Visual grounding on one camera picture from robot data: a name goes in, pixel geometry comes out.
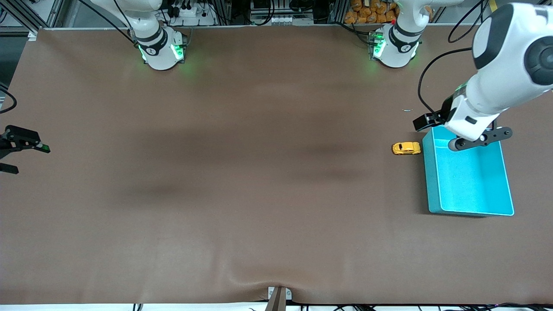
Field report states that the yellow beetle toy car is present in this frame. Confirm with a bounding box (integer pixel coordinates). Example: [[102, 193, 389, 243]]
[[392, 142, 421, 156]]

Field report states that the teal plastic bin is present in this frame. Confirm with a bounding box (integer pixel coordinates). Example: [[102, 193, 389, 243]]
[[421, 126, 515, 216]]

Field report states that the orange snack packs pile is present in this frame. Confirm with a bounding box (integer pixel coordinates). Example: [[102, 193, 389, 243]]
[[344, 0, 400, 25]]

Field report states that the brown table mat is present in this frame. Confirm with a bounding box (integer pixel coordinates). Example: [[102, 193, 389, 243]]
[[0, 25, 553, 305]]

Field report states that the white terminal strip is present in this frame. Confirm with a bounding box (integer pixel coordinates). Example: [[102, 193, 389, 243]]
[[268, 15, 315, 25]]

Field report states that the white power strip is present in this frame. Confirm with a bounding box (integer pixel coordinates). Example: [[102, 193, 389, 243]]
[[171, 2, 216, 26]]

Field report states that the metal table clamp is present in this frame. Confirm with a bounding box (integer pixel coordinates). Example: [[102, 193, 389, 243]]
[[267, 286, 293, 311]]

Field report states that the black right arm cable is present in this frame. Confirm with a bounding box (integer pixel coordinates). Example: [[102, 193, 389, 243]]
[[0, 83, 17, 114]]

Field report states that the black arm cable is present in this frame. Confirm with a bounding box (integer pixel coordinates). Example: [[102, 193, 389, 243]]
[[417, 0, 491, 116], [0, 83, 17, 114]]

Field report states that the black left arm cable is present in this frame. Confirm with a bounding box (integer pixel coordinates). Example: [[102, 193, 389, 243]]
[[417, 0, 491, 116]]

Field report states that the aluminium frame rail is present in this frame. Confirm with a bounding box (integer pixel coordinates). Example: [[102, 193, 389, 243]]
[[0, 0, 72, 36]]

